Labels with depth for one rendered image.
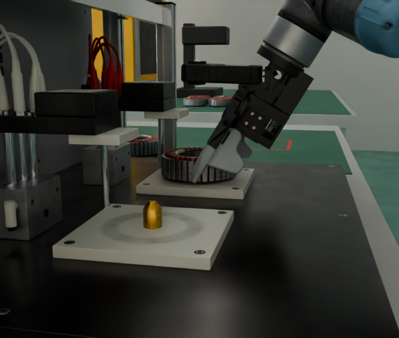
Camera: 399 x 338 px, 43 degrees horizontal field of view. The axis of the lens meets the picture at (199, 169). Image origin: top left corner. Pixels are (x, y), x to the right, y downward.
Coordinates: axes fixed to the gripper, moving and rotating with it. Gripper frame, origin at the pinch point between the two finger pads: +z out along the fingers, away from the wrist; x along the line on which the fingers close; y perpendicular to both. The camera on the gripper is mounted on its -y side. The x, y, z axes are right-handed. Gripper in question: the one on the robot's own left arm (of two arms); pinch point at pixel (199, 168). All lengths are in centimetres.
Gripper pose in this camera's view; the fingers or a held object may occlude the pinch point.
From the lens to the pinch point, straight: 76.2
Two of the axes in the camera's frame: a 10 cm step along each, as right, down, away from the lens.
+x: 2.0, -2.0, 9.6
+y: 8.5, 5.3, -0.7
